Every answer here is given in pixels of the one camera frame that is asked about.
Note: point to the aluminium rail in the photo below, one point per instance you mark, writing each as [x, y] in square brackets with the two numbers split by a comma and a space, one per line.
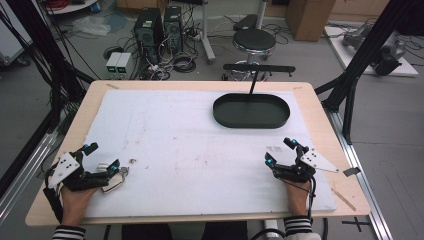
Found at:
[23, 173]
[360, 173]

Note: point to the small black flat piece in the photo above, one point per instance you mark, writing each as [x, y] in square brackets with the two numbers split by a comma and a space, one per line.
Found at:
[351, 171]

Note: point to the white board with equipment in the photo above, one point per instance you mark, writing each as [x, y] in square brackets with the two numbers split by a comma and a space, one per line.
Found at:
[383, 50]

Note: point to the slim black computer tower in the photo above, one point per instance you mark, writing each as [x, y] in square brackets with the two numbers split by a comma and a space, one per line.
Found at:
[173, 28]

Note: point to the grey metal stand leg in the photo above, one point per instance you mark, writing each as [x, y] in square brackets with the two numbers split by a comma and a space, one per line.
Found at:
[206, 33]

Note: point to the thin wooden stick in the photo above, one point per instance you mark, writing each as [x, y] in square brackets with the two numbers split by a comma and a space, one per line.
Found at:
[343, 199]

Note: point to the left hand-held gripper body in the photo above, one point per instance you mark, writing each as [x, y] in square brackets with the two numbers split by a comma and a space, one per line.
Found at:
[66, 168]

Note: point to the person's right hand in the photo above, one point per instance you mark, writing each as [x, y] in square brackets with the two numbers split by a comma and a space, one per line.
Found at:
[296, 195]

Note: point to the black oval tray with stand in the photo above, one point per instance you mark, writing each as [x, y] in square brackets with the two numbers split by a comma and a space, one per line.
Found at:
[250, 111]

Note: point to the black round stool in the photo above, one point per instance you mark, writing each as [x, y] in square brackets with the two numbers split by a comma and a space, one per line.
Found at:
[254, 40]

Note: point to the cardboard box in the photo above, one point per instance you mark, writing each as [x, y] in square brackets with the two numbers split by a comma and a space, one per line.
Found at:
[310, 18]

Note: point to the person's left hand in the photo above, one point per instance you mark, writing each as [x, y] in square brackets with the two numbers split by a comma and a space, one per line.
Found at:
[75, 203]

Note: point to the large black computer tower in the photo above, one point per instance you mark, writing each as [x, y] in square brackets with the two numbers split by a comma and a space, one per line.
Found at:
[148, 33]

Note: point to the black metal frame post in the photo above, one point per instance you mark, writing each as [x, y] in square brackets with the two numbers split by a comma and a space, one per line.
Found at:
[50, 56]
[363, 56]

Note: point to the clear plastic bag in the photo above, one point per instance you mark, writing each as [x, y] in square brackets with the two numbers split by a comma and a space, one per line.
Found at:
[90, 26]

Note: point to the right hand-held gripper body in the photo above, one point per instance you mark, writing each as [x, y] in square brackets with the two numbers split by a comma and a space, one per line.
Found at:
[296, 171]

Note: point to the white foam mat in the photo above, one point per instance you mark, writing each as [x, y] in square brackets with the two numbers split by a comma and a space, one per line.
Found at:
[200, 160]

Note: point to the small silver trinket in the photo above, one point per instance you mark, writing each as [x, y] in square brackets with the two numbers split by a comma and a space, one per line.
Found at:
[133, 161]

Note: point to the white power supply unit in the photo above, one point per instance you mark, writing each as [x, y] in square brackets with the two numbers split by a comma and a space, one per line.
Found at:
[123, 65]
[112, 64]

